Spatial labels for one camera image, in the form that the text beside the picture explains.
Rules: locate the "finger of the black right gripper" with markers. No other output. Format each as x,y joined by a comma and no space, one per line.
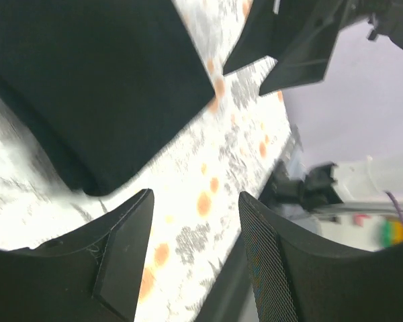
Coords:
267,33

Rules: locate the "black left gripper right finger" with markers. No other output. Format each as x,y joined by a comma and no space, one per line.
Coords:
298,275

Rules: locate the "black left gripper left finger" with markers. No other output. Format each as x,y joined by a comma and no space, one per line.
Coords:
93,273

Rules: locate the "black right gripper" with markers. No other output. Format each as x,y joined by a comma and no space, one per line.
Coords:
305,34

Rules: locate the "black t shirt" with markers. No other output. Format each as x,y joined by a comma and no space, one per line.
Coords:
102,85

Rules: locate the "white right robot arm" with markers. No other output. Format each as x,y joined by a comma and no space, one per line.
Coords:
356,187

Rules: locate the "floral table mat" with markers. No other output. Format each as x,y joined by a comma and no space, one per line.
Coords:
229,147

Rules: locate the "aluminium frame rail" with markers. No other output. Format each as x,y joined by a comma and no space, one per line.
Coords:
226,299

